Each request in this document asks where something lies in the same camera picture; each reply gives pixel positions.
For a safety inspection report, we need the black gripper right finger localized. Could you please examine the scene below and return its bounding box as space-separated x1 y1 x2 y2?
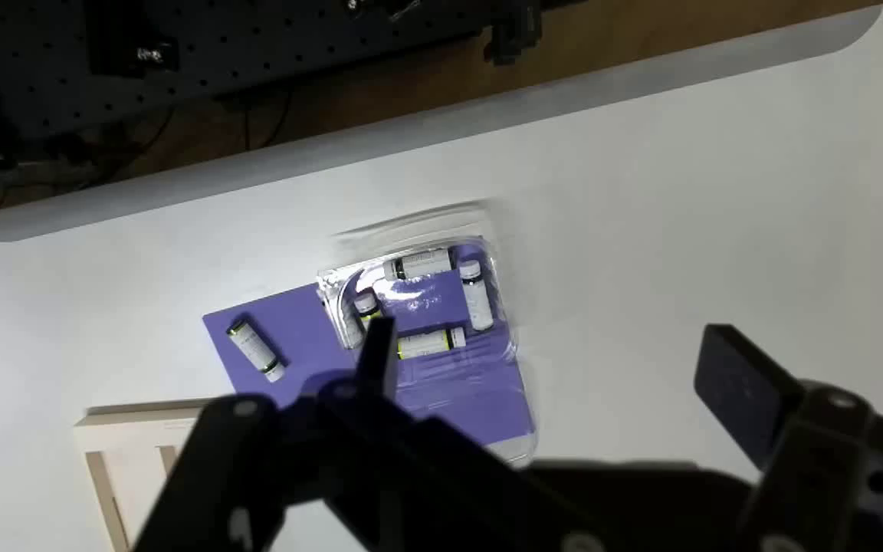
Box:
692 322 873 476

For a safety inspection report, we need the black clamp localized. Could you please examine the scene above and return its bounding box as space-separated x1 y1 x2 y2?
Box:
481 0 550 67

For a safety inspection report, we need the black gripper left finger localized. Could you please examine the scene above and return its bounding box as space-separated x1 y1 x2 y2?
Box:
320 311 435 445

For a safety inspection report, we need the light wooden tray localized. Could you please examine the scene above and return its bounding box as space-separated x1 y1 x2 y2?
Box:
73 399 222 552

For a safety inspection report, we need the black perforated board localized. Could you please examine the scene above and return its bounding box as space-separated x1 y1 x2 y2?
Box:
0 0 577 193

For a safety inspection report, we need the white cylinder with black ends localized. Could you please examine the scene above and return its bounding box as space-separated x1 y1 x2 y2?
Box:
348 289 383 337
223 316 292 387
391 249 456 281
397 326 472 360
453 255 501 333

